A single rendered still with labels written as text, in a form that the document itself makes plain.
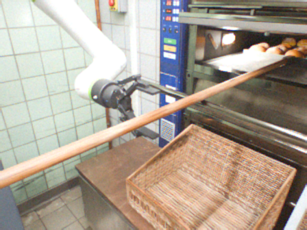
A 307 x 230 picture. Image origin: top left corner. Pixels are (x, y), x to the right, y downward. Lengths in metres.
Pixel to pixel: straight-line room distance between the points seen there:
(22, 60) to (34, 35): 0.18
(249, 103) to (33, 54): 1.33
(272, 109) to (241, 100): 0.14
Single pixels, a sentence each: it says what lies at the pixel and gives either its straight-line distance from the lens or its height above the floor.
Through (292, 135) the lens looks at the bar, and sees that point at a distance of 0.71.
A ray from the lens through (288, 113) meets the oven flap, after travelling 1.13.
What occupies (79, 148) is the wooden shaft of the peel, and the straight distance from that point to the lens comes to 0.54.
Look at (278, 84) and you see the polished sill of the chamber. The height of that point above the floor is 1.17.
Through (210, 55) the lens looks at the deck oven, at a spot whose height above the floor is 1.21.
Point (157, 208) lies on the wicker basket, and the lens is 1.06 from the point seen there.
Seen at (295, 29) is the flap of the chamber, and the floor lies 1.40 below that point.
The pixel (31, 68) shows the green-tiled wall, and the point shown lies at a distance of 1.78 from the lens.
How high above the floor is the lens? 1.48
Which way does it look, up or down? 26 degrees down
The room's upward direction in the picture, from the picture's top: straight up
